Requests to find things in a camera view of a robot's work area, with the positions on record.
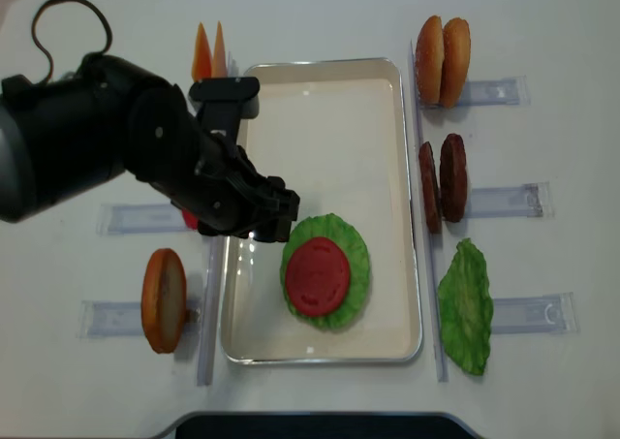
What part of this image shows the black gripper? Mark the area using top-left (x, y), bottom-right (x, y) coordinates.
top-left (167, 131), bottom-right (299, 242)

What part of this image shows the red tomato slice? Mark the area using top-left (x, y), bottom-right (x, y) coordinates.
top-left (284, 236), bottom-right (351, 318)
top-left (181, 209), bottom-right (199, 231)

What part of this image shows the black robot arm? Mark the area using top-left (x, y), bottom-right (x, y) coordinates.
top-left (1, 54), bottom-right (299, 243)

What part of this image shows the red tomato slice in rack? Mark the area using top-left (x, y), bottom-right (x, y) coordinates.
top-left (181, 209), bottom-right (199, 231)

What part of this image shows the green lettuce leaf on tray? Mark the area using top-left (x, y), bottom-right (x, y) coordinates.
top-left (279, 213), bottom-right (371, 331)

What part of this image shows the orange cheese slice right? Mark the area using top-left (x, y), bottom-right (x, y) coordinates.
top-left (211, 22), bottom-right (228, 78)

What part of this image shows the orange cheese slice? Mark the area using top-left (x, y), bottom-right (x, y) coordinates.
top-left (191, 22), bottom-right (212, 81)
top-left (211, 22), bottom-right (228, 78)

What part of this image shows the orange cheese slice left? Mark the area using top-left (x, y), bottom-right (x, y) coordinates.
top-left (191, 22), bottom-right (212, 81)

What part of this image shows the brown meat patty left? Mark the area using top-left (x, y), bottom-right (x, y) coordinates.
top-left (418, 141), bottom-right (442, 234)

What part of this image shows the brown meat patty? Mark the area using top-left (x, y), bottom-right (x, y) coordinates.
top-left (418, 141), bottom-right (442, 234)
top-left (440, 134), bottom-right (468, 223)

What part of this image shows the brown meat patty right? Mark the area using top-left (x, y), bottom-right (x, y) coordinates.
top-left (440, 134), bottom-right (468, 223)

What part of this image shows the green lettuce leaf in rack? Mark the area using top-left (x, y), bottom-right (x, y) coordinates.
top-left (438, 237), bottom-right (494, 376)

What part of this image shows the brown bun slice left rack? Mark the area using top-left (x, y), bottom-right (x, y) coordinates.
top-left (140, 248), bottom-right (187, 354)

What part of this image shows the white rectangular metal tray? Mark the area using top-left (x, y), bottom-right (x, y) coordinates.
top-left (220, 58), bottom-right (422, 364)

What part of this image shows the clear acrylic rack left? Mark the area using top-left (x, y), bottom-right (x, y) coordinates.
top-left (76, 50), bottom-right (243, 388)

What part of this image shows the clear acrylic rack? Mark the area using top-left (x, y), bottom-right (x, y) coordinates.
top-left (76, 50), bottom-right (243, 388)
top-left (409, 45), bottom-right (580, 383)

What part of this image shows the dark base at bottom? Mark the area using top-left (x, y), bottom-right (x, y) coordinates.
top-left (159, 412), bottom-right (480, 438)

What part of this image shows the sesame bun half right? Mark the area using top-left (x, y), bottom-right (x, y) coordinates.
top-left (440, 17), bottom-right (471, 108)

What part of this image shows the clear acrylic rack right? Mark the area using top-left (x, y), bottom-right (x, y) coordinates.
top-left (409, 45), bottom-right (580, 383)

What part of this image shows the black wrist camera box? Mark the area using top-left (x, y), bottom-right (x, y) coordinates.
top-left (188, 77), bottom-right (261, 143)

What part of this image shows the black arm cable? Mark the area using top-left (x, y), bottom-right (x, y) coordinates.
top-left (29, 0), bottom-right (115, 84)

